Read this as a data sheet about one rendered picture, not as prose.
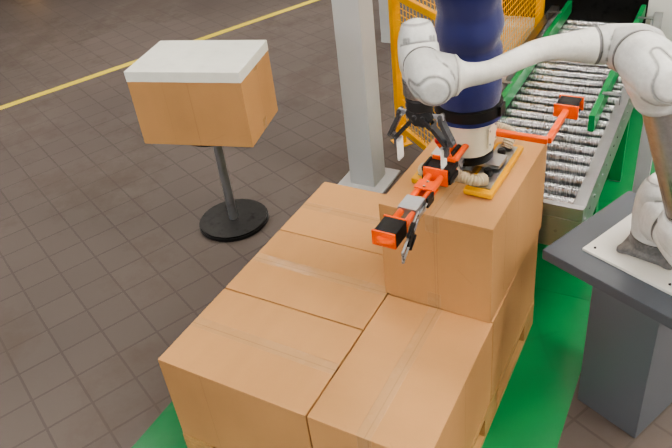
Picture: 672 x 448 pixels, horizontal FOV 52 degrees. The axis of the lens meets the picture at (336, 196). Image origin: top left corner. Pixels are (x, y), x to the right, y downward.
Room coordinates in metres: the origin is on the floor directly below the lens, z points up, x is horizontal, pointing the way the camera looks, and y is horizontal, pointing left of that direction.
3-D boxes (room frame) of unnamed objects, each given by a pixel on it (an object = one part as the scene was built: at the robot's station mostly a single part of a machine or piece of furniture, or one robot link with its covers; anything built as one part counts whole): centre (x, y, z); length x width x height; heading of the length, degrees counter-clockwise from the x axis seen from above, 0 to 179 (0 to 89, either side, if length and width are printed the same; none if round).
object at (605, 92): (3.53, -1.71, 0.60); 1.60 x 0.11 x 0.09; 148
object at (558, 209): (2.38, -0.67, 0.58); 0.70 x 0.03 x 0.06; 58
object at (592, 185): (3.19, -1.57, 0.50); 2.31 x 0.05 x 0.19; 148
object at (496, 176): (2.01, -0.56, 0.98); 0.34 x 0.10 x 0.05; 146
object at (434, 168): (1.86, -0.34, 1.08); 0.10 x 0.08 x 0.06; 56
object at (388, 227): (1.57, -0.14, 1.08); 0.08 x 0.07 x 0.05; 146
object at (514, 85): (3.81, -1.26, 0.60); 1.60 x 0.11 x 0.09; 148
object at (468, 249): (2.05, -0.47, 0.74); 0.60 x 0.40 x 0.40; 146
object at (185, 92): (3.29, 0.60, 0.82); 0.60 x 0.40 x 0.40; 72
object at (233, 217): (3.29, 0.60, 0.31); 0.40 x 0.40 x 0.62
